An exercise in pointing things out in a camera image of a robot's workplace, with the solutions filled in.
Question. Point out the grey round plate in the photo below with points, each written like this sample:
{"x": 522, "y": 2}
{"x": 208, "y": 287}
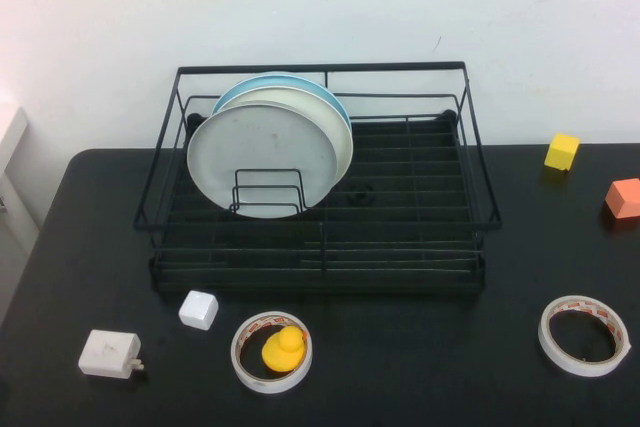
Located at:
{"x": 260, "y": 147}

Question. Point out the cream round plate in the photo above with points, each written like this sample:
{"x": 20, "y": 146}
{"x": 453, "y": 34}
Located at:
{"x": 336, "y": 132}

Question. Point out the blue round plate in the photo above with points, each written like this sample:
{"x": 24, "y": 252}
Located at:
{"x": 280, "y": 80}

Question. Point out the yellow rubber duck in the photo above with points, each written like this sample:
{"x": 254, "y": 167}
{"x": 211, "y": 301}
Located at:
{"x": 281, "y": 354}

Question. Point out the white foam cube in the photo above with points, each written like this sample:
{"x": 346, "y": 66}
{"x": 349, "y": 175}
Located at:
{"x": 198, "y": 309}

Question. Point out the white tape roll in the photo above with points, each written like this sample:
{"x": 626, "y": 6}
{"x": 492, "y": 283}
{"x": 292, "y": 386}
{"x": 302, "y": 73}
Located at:
{"x": 269, "y": 387}
{"x": 574, "y": 369}

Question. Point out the yellow foam cube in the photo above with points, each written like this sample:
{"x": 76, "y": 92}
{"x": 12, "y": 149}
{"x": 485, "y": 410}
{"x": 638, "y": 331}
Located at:
{"x": 561, "y": 152}

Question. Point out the white power adapter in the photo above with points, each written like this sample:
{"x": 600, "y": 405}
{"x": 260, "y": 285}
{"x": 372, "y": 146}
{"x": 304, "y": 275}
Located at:
{"x": 106, "y": 352}

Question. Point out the orange foam cube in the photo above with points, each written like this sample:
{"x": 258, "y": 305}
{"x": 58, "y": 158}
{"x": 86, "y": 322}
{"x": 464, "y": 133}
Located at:
{"x": 625, "y": 197}

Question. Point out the white side cabinet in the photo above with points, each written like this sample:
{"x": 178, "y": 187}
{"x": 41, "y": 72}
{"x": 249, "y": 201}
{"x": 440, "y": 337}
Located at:
{"x": 12, "y": 137}

